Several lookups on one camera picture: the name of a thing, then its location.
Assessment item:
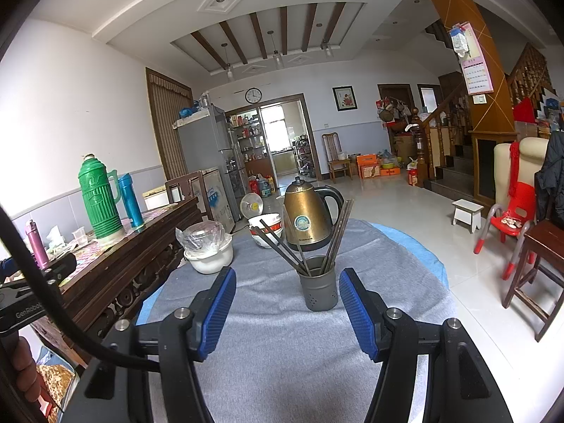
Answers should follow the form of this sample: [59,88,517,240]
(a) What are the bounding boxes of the kitchen shelf with bottles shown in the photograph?
[228,114,267,174]

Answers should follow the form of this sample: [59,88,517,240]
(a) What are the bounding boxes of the grey perforated utensil holder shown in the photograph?
[297,256,339,311]

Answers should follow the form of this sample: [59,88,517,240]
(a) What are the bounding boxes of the white bowl with red print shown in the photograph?
[247,214,285,250]

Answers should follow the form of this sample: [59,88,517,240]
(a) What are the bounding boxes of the beige armchair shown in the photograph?
[493,137,551,219]

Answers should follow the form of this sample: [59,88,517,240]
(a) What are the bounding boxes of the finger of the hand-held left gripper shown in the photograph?
[0,258,20,283]
[42,253,78,283]

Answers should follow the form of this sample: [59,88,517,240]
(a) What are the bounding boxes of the dark carved wooden chair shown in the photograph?
[165,171,208,221]

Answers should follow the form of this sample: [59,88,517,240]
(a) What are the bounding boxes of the orange cardboard boxes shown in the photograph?
[356,153,382,180]

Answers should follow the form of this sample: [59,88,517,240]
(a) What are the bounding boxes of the dark wooden sideboard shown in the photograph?
[31,196,210,368]

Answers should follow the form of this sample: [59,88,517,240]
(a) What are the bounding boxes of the gold electric kettle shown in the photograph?
[282,176,345,252]

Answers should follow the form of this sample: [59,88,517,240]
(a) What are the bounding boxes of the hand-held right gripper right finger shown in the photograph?
[338,268,514,423]

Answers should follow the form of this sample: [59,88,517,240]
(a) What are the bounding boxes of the white pot with plastic cover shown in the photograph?
[175,220,234,275]

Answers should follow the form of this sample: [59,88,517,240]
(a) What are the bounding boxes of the blue thermos bottle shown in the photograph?
[117,173,145,229]

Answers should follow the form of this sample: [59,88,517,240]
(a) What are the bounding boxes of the framed wall picture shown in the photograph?
[332,86,357,112]

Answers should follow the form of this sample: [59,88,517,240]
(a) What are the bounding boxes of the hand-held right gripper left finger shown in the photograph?
[62,266,237,423]

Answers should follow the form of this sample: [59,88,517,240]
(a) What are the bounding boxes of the dark jacket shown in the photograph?
[534,131,564,225]

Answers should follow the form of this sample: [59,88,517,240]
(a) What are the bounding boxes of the bunch of steel chopsticks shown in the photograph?
[251,200,355,276]

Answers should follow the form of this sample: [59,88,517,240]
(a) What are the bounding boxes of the red scarf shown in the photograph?
[507,142,521,197]

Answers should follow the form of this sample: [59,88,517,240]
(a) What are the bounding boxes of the person's left hand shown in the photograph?
[11,337,42,401]

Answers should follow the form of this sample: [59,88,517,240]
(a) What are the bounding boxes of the green thermos flask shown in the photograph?
[78,153,125,242]

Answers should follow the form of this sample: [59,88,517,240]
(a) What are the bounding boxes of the wall calendar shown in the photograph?
[449,22,494,95]

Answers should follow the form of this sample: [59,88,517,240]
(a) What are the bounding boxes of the dark wooden stool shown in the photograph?
[502,220,564,342]

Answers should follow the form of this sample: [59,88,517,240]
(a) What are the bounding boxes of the white chest freezer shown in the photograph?
[194,166,235,232]

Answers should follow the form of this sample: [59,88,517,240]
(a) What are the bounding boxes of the pendant ceiling lamp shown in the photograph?
[318,22,333,58]
[268,31,283,70]
[221,43,234,82]

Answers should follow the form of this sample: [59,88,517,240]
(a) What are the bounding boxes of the wooden pillar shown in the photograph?
[416,0,518,201]

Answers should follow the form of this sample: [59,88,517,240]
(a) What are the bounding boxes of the small white fan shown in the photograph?
[239,193,265,219]

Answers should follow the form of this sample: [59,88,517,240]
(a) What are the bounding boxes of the blue tablecloth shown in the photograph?
[134,222,450,327]

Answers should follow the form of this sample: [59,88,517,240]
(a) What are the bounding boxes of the grey refrigerator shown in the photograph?
[173,105,247,221]

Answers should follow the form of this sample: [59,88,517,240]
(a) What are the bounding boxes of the plastic bag of snacks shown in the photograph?
[26,346,78,423]

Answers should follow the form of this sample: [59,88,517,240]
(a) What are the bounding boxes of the red plastic child chair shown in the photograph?
[473,182,540,280]

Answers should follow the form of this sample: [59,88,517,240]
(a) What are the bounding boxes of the brown wooden door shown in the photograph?
[145,67,195,186]

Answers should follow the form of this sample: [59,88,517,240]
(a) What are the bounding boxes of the grey tablecloth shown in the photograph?
[145,218,459,423]

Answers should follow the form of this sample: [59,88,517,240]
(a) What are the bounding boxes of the wooden dining chair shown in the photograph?
[321,133,351,183]

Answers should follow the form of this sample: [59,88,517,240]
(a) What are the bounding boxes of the small white stool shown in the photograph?
[452,199,484,233]

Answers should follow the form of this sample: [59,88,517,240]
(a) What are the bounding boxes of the wooden staircase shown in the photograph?
[414,42,556,195]

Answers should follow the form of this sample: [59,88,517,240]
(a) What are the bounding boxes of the white storage box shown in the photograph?
[143,185,171,211]

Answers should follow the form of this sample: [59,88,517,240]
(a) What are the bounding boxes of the white tissue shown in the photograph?
[46,226,67,250]

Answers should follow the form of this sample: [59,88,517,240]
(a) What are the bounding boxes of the black cable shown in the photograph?
[0,205,161,373]

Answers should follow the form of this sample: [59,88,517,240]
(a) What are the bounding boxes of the purple water bottle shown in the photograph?
[25,219,50,270]

